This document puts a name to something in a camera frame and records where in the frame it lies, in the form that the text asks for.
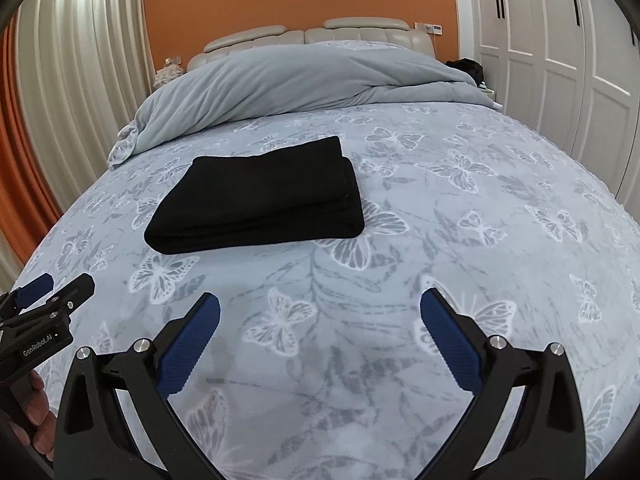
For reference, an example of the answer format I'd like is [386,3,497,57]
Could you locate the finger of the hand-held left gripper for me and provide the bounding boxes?
[0,273,56,318]
[10,274,97,331]

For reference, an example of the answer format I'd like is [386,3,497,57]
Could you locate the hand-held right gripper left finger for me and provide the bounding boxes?
[52,292,223,480]

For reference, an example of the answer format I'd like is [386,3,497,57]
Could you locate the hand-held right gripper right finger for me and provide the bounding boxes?
[419,287,587,480]

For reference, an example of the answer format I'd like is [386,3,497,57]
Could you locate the black pants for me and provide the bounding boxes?
[144,136,366,256]

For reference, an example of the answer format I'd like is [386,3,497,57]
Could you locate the person's left hand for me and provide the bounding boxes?
[24,371,56,462]

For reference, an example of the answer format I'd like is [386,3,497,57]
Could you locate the butterfly printed blanket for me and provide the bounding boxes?
[12,100,640,480]

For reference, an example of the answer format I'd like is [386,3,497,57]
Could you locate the orange curtain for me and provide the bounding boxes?
[0,25,63,266]

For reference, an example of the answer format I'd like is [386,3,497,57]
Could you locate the white curtain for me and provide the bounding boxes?
[10,0,156,271]

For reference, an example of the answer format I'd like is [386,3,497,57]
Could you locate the black object on nightstand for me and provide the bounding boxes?
[445,58,486,86]

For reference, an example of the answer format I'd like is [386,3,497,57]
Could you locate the grey duvet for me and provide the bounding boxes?
[106,40,501,170]

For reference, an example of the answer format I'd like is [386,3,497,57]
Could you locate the white wardrobe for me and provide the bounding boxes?
[450,0,640,211]

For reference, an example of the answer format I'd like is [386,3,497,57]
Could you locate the beige padded headboard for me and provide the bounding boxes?
[186,17,435,73]

